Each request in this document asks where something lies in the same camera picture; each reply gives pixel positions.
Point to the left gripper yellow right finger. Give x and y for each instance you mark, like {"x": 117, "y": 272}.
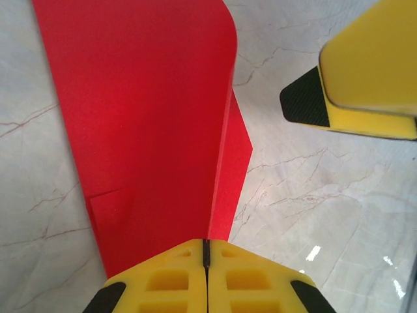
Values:
{"x": 260, "y": 287}

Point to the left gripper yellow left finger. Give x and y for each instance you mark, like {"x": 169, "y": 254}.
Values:
{"x": 163, "y": 287}

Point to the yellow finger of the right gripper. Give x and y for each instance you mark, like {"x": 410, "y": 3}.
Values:
{"x": 303, "y": 98}
{"x": 374, "y": 58}

